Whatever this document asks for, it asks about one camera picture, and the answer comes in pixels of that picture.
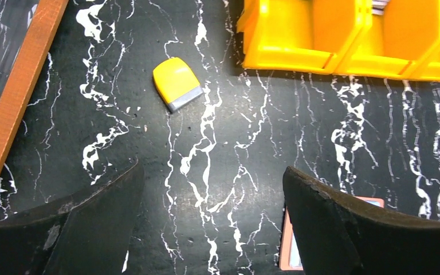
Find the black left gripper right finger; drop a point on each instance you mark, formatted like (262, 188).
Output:
(337, 233)

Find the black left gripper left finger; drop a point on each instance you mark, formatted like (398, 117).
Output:
(87, 232)

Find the pink leather card holder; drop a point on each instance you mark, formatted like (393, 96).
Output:
(289, 257)

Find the card stack middle bin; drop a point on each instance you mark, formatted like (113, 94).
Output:
(378, 6)

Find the orange wooden shelf rack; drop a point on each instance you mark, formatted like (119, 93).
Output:
(25, 70)

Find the small yellow grey box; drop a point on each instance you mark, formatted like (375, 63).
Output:
(176, 83)

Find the yellow three-compartment bin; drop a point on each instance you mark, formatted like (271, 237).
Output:
(343, 37)

